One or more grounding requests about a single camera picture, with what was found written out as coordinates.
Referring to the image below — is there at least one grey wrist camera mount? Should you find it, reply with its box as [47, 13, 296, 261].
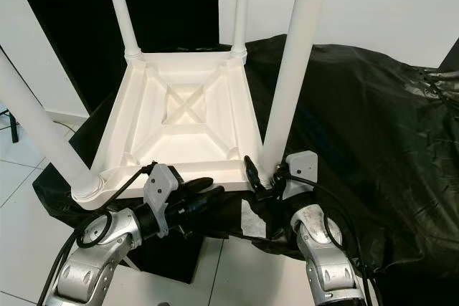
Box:
[143, 164, 181, 239]
[283, 150, 318, 199]

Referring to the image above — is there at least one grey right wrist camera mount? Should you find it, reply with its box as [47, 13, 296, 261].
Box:
[283, 150, 318, 199]

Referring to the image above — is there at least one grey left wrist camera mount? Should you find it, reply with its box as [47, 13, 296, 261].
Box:
[143, 164, 181, 239]

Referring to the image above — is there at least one black tripod stand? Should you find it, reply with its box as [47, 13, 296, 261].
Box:
[7, 109, 22, 143]

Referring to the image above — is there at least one black door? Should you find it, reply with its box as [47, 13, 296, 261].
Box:
[9, 0, 219, 124]

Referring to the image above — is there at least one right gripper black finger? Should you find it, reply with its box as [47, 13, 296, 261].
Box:
[244, 156, 265, 193]

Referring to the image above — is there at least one black slanted bar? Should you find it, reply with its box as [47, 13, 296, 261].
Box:
[427, 37, 459, 74]

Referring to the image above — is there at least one black plastic table cover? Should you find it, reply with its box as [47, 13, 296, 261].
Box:
[32, 34, 459, 285]

